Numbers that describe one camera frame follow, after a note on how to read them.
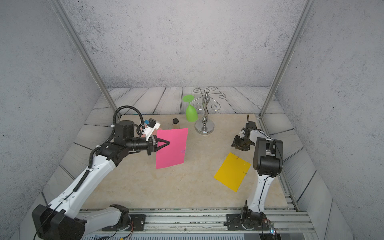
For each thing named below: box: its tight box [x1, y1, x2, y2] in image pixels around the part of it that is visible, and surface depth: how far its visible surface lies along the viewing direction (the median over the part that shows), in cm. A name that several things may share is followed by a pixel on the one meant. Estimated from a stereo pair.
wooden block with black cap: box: [172, 118, 180, 129], surface depth 107 cm
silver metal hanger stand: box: [191, 86, 227, 135], surface depth 103 cm
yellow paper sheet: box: [213, 152, 252, 193], surface depth 93 cm
